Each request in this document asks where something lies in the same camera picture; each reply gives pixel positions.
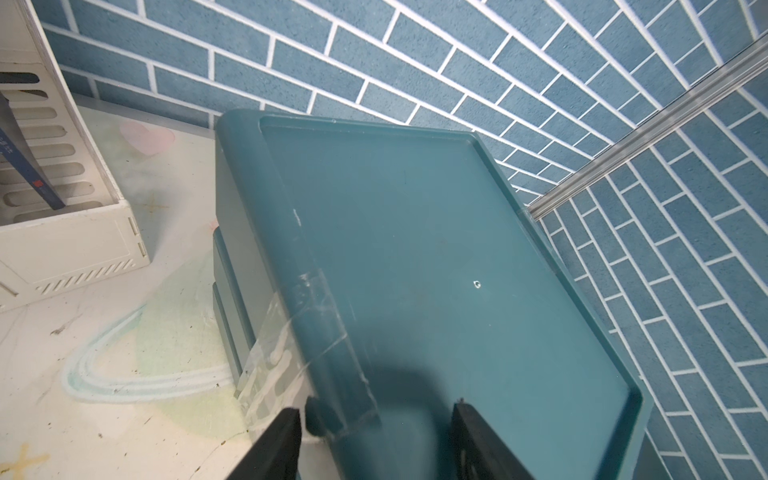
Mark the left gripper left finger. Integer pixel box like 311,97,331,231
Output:
227,408,302,480

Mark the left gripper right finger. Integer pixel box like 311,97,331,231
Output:
450,401,534,480

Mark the teal plastic drawer cabinet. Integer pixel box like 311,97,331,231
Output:
213,109,650,479

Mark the cream file organizer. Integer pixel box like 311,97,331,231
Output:
1,1,149,311

